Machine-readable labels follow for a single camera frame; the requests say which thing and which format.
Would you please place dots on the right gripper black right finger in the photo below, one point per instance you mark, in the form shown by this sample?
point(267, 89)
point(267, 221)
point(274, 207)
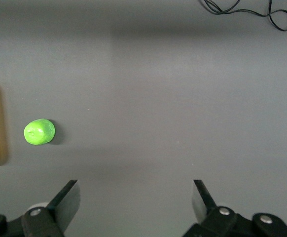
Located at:
point(207, 212)

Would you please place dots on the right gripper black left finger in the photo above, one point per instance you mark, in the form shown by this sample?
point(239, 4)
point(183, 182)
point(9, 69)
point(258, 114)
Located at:
point(59, 209)

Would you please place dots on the green apple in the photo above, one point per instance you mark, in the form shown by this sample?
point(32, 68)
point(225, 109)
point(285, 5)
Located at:
point(39, 132)

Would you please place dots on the dark grey table cover sheet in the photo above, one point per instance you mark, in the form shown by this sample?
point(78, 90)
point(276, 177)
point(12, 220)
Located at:
point(143, 98)

